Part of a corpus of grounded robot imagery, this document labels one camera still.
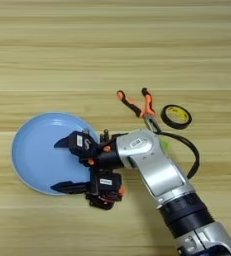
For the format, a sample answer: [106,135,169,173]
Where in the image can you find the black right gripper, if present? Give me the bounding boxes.
[50,129,125,195]

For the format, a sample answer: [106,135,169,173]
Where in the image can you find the light blue round plate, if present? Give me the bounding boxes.
[10,112,100,196]

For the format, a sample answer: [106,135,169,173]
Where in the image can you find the orange black handled pliers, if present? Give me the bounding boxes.
[116,87,163,134]

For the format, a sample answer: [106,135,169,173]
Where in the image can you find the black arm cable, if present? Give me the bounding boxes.
[155,130,201,180]

